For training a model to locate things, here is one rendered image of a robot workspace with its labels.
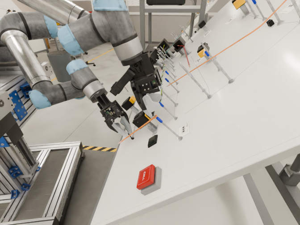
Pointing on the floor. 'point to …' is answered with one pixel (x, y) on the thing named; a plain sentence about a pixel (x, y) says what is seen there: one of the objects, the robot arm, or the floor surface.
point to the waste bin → (60, 64)
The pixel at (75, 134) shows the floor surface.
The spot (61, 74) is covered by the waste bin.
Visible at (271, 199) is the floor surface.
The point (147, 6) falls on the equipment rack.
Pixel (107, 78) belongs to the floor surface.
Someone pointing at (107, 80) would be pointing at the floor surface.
